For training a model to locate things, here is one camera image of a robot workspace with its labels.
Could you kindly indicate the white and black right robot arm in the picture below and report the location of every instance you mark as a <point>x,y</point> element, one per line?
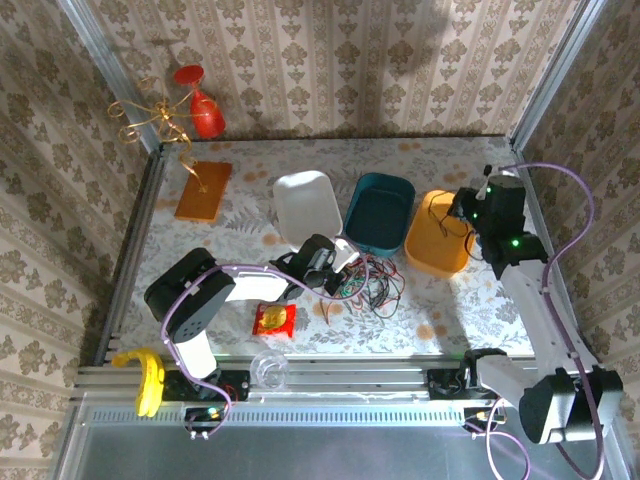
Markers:
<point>530,320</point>

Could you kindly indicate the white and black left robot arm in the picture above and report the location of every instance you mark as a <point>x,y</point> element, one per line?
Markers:
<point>190,300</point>

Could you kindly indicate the white plastic tray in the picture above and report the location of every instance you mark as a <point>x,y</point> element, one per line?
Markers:
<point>305,205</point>

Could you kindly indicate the red snack packet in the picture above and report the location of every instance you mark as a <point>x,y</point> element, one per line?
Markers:
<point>274,320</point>

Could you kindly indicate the teal plastic tray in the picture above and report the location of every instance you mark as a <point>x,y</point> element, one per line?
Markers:
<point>380,215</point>

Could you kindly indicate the orange plastic tray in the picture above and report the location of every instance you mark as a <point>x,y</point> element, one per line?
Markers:
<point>435,245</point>

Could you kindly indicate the clear drinking glass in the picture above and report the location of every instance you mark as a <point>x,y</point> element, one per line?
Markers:
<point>270,370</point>

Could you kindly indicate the floral patterned table cover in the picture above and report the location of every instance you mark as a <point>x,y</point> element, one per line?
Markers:
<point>450,325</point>

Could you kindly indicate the orange rectangular board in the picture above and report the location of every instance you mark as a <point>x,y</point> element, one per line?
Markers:
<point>210,175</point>

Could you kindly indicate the red wine glass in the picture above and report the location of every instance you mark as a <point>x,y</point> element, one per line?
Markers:
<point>206,117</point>

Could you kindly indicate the yellow banana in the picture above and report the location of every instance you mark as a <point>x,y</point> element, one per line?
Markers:
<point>150,385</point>

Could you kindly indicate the aluminium frame side rail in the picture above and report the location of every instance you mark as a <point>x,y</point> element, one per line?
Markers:
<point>132,255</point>
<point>535,200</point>

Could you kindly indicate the wide aluminium base rail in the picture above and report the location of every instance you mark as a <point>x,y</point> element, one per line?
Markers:
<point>350,375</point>

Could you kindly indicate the aluminium frame post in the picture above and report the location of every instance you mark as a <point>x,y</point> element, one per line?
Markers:
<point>550,80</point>
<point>107,65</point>

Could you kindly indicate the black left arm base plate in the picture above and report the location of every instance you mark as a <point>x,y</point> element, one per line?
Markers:
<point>235,385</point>

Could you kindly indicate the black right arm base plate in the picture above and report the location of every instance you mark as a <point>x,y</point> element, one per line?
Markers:
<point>445,385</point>

